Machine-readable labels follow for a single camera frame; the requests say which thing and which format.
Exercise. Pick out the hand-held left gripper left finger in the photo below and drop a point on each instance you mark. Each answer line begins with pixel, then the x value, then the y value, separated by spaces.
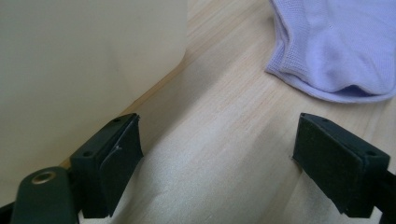
pixel 107 165

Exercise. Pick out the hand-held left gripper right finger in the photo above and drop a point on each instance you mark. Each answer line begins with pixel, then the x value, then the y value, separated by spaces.
pixel 336 168

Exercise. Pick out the lavender sock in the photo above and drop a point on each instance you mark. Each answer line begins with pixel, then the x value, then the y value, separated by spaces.
pixel 336 46

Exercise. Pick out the cream divided storage box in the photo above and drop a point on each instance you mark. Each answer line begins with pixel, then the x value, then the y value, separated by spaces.
pixel 77 68

